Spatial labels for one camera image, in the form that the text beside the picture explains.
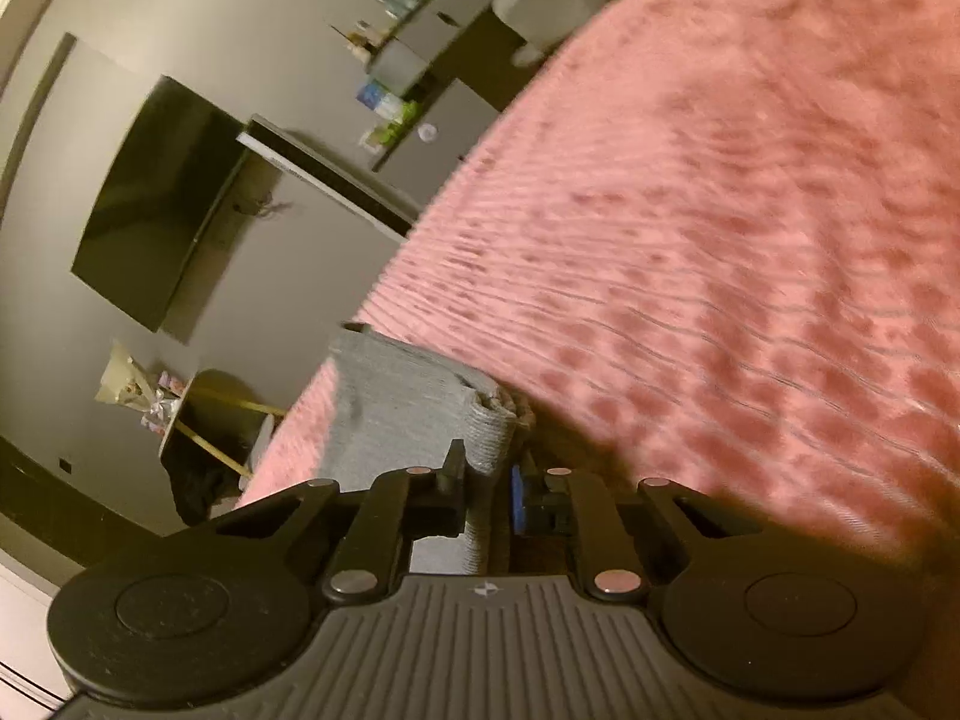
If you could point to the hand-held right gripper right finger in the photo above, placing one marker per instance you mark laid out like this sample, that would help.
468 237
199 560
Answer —
517 501

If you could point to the grey pants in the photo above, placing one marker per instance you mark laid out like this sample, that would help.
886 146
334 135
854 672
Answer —
390 405

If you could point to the wrapped flower bouquet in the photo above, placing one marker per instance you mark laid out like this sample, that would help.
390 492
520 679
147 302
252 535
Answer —
131 386

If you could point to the group of toiletry bottles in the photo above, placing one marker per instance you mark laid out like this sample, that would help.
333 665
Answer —
401 0

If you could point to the round side table yellow legs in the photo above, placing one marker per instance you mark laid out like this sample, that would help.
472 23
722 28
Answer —
184 409

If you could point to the dark door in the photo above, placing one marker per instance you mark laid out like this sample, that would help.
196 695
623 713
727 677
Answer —
75 514

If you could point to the pink ribbed blanket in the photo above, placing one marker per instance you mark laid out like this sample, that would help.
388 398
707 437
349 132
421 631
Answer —
675 240

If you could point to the grey dresser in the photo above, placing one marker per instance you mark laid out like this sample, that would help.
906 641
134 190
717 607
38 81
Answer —
450 22

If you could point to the dark clothing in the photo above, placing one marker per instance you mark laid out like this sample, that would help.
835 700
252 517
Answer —
199 491

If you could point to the black wall television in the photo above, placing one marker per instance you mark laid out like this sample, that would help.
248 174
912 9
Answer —
157 202

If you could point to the green item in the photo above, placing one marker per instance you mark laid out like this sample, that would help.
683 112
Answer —
397 124

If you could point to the white wardrobe black stripes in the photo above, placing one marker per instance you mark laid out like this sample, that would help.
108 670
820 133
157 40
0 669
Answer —
26 615

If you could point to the white floating shelf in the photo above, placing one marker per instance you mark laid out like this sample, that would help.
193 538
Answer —
330 180

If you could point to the blue white box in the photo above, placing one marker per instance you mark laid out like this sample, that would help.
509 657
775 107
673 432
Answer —
375 97

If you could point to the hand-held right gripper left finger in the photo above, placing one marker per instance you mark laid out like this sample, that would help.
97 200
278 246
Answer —
439 501

